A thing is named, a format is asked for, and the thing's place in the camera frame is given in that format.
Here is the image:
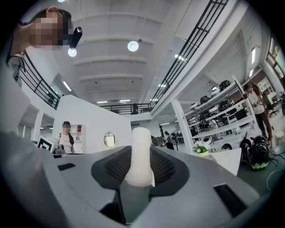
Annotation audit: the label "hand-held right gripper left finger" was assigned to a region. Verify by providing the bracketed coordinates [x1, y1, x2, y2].
[41, 146, 132, 228]

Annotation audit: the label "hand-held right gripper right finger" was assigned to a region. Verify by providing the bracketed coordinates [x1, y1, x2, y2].
[131, 146, 261, 228]

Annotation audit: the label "white small item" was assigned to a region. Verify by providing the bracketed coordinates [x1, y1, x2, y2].
[124, 126, 156, 187]

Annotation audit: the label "white flowers in pot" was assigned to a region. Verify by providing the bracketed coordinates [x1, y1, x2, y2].
[192, 140, 211, 157]

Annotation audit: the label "black standing fan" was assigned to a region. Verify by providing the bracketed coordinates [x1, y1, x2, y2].
[168, 130, 183, 151]

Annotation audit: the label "black backpack with green base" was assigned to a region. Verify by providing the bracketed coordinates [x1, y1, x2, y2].
[249, 134, 270, 171]

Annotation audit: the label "white storage shelf rack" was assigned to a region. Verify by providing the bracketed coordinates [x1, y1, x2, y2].
[171, 75, 260, 154]

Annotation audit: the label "black office chair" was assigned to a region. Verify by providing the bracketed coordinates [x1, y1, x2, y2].
[266, 90, 285, 118]

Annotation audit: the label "black balcony railing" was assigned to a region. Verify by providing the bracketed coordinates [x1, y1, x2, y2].
[16, 0, 230, 115]

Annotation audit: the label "person's head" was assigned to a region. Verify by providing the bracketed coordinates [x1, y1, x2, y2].
[10, 6, 74, 56]

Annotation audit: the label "round wall mirror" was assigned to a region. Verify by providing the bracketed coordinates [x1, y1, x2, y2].
[103, 131, 116, 149]

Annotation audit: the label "white cable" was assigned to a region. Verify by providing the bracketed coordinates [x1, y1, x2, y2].
[266, 153, 285, 192]

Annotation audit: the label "black head-worn camera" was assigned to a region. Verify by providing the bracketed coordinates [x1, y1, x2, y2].
[68, 26, 83, 50]

